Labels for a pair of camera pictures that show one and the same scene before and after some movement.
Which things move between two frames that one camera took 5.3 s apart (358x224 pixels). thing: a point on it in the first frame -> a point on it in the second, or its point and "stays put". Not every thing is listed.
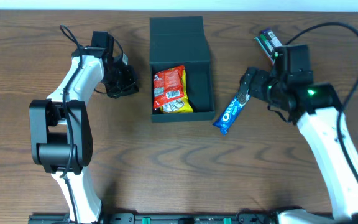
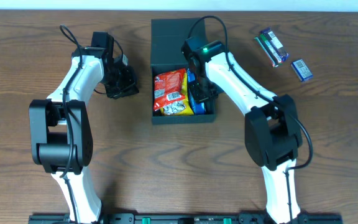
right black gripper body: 253,84 -> 202,93
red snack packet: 168,85 stays put
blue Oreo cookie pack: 224,119 -> 198,108
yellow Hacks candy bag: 184,106 stays put
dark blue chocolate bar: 275,42 stays put
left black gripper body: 124,80 stays put
